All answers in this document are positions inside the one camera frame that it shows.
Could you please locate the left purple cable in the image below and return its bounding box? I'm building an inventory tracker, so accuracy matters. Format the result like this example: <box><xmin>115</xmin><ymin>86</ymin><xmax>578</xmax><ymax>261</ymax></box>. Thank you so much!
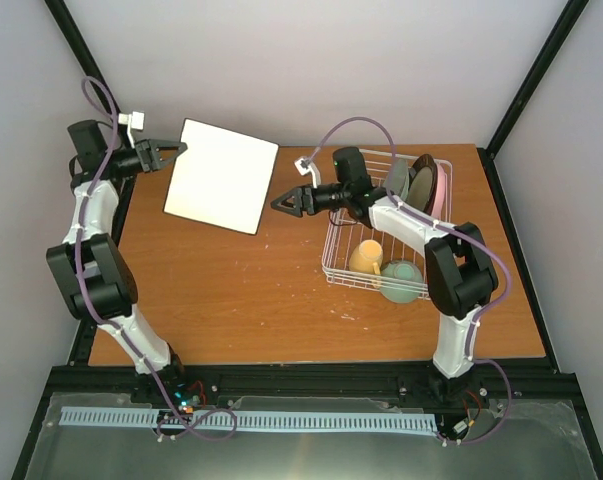
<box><xmin>74</xmin><ymin>76</ymin><xmax>182</xmax><ymax>401</ymax></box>

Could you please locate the left black frame post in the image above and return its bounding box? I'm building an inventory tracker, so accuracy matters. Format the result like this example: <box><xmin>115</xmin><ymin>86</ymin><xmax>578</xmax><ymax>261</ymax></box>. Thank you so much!
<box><xmin>45</xmin><ymin>1</ymin><xmax>137</xmax><ymax>160</ymax></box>

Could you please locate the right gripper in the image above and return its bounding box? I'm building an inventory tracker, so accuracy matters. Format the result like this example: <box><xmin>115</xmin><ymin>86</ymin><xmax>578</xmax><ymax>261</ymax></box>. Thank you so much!
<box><xmin>270</xmin><ymin>184</ymin><xmax>349</xmax><ymax>218</ymax></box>

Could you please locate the white wire dish rack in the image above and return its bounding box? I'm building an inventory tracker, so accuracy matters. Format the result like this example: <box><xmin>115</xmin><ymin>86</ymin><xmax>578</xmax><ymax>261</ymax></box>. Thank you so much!
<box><xmin>321</xmin><ymin>148</ymin><xmax>453</xmax><ymax>300</ymax></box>

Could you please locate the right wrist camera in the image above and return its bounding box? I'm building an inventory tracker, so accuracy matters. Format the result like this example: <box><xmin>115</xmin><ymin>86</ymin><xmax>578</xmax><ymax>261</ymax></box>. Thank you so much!
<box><xmin>294</xmin><ymin>156</ymin><xmax>322</xmax><ymax>188</ymax></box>

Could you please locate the green ceramic bowl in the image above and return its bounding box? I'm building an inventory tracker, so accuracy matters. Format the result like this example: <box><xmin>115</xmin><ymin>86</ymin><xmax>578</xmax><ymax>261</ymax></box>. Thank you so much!
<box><xmin>379</xmin><ymin>260</ymin><xmax>425</xmax><ymax>304</ymax></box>

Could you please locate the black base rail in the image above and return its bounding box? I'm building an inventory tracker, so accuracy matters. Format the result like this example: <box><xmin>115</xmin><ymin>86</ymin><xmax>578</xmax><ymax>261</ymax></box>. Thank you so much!
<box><xmin>50</xmin><ymin>360</ymin><xmax>577</xmax><ymax>407</ymax></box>

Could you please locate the black striped round plate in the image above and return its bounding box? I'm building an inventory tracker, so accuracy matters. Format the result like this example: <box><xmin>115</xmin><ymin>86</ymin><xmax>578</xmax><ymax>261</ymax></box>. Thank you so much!
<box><xmin>406</xmin><ymin>154</ymin><xmax>436</xmax><ymax>214</ymax></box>

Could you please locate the floor purple cable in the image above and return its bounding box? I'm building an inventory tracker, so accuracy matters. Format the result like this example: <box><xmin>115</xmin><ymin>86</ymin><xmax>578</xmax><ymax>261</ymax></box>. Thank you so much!
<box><xmin>155</xmin><ymin>394</ymin><xmax>238</xmax><ymax>442</ymax></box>

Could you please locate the black frame post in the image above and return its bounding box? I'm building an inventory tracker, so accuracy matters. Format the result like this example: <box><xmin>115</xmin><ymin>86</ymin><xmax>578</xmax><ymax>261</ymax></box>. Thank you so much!
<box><xmin>45</xmin><ymin>1</ymin><xmax>137</xmax><ymax>160</ymax></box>
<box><xmin>485</xmin><ymin>0</ymin><xmax>589</xmax><ymax>160</ymax></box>

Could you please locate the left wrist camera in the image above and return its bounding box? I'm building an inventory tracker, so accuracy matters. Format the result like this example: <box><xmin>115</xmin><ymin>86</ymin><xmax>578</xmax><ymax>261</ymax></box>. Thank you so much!
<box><xmin>117</xmin><ymin>110</ymin><xmax>145</xmax><ymax>147</ymax></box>

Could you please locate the white square plate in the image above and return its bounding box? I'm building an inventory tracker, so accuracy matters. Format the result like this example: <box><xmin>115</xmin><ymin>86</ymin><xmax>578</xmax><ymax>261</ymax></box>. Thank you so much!
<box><xmin>164</xmin><ymin>119</ymin><xmax>279</xmax><ymax>235</ymax></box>

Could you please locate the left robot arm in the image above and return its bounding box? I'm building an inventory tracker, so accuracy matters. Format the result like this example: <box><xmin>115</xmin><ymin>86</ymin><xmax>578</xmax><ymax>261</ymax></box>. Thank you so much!
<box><xmin>46</xmin><ymin>120</ymin><xmax>189</xmax><ymax>403</ymax></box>

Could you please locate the pink plate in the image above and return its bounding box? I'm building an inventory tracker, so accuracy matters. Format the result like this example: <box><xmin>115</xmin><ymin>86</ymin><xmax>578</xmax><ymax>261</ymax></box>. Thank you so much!
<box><xmin>429</xmin><ymin>162</ymin><xmax>447</xmax><ymax>219</ymax></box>

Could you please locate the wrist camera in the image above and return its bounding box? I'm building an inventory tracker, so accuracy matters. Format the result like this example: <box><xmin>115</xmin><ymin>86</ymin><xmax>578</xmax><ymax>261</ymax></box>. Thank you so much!
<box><xmin>117</xmin><ymin>110</ymin><xmax>145</xmax><ymax>147</ymax></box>
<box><xmin>294</xmin><ymin>156</ymin><xmax>322</xmax><ymax>188</ymax></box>

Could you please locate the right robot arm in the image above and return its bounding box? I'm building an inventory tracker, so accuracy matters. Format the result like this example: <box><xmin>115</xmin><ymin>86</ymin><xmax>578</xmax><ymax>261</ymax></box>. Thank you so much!
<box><xmin>271</xmin><ymin>147</ymin><xmax>499</xmax><ymax>402</ymax></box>

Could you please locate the light blue cable duct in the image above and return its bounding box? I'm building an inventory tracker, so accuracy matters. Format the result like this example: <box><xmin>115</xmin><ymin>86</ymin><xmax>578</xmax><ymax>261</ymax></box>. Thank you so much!
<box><xmin>58</xmin><ymin>406</ymin><xmax>437</xmax><ymax>436</ymax></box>

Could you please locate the right black frame post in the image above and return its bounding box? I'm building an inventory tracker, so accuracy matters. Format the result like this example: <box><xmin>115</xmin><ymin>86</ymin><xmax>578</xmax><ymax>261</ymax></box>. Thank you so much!
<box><xmin>485</xmin><ymin>0</ymin><xmax>589</xmax><ymax>160</ymax></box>

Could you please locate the green flower plate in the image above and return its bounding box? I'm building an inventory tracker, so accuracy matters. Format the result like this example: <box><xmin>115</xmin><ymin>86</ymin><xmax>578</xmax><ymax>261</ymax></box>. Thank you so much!
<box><xmin>383</xmin><ymin>158</ymin><xmax>410</xmax><ymax>201</ymax></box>

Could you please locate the yellow mug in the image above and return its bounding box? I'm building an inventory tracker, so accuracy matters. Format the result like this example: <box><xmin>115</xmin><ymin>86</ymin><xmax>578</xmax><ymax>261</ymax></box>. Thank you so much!
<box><xmin>348</xmin><ymin>239</ymin><xmax>383</xmax><ymax>289</ymax></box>

